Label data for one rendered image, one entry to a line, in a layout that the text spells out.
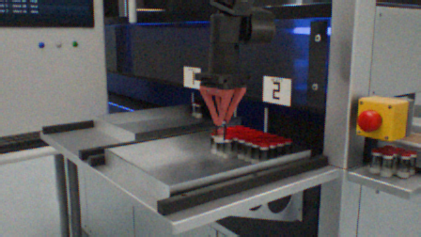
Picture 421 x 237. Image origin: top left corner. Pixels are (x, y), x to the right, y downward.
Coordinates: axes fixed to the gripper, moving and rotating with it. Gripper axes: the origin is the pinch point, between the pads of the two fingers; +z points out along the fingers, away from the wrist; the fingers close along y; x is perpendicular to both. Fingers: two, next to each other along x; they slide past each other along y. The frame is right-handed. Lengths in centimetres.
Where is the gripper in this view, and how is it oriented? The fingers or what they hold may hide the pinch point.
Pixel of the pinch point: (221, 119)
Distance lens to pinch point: 78.7
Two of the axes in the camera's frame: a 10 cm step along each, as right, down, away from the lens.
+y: 6.2, -1.5, 7.7
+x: -7.9, -1.6, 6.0
